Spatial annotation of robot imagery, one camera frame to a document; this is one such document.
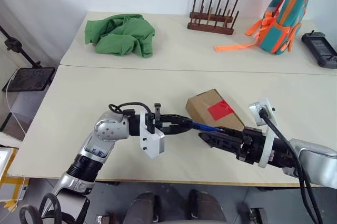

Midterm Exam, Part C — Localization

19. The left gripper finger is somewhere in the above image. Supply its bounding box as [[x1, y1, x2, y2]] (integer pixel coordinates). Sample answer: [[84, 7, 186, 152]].
[[161, 114, 197, 125], [161, 125, 197, 135]]

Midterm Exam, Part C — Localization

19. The crumpled green cloth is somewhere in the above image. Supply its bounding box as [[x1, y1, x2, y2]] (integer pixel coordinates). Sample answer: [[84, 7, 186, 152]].
[[84, 13, 156, 58]]

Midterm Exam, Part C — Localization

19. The cardboard box with red tape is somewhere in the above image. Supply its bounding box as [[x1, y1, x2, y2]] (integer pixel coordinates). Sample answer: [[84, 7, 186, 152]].
[[185, 88, 244, 131]]

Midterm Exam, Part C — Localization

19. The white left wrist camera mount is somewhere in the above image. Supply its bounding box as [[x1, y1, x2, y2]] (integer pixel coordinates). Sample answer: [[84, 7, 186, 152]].
[[139, 110, 166, 159]]

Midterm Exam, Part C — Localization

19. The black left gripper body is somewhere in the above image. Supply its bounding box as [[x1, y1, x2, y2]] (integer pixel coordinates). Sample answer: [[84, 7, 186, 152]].
[[147, 103, 172, 134]]

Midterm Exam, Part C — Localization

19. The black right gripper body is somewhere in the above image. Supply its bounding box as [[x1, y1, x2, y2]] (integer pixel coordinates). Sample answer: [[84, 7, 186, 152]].
[[235, 126, 266, 166]]

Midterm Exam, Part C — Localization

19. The thin white cable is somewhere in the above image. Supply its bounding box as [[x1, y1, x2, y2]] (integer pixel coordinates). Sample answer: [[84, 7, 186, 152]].
[[5, 70, 29, 142]]

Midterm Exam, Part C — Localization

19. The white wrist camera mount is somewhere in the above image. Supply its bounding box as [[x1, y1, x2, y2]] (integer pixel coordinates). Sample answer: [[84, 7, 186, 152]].
[[249, 97, 279, 169], [139, 110, 166, 159]]

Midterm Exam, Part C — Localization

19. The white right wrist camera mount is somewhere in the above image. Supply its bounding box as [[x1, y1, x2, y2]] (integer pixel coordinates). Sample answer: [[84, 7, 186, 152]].
[[249, 97, 279, 169]]

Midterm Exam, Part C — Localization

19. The dark rounded shape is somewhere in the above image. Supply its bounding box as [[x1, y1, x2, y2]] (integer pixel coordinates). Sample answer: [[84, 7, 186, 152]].
[[123, 191, 162, 224], [187, 189, 227, 224]]

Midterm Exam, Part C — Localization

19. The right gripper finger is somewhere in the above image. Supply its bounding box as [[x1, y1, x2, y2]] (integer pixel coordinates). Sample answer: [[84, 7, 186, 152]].
[[218, 127, 245, 140], [197, 132, 242, 156]]

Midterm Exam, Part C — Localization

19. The teal and orange backpack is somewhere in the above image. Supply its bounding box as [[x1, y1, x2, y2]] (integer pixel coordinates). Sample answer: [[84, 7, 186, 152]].
[[214, 0, 321, 56]]

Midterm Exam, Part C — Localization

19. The brown wooden peg rack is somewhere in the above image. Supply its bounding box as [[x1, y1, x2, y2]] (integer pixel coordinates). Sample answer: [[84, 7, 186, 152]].
[[187, 0, 240, 35]]

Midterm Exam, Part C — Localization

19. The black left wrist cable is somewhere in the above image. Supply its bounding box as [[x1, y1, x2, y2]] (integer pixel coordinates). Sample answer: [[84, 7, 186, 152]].
[[109, 102, 151, 116]]

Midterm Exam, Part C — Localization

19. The black handheld controller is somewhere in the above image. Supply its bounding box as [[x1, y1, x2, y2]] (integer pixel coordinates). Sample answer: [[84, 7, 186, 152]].
[[301, 30, 337, 69]]

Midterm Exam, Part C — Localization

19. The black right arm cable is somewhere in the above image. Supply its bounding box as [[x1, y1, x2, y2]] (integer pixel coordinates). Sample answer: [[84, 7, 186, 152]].
[[259, 107, 324, 224]]

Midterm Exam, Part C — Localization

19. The small dark metal block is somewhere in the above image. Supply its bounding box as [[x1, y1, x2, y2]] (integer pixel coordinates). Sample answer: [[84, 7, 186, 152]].
[[96, 213, 116, 224], [249, 207, 268, 224]]

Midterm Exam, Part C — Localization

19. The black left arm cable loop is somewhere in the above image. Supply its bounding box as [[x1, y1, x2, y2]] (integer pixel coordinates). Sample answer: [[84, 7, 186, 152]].
[[19, 193, 78, 224]]

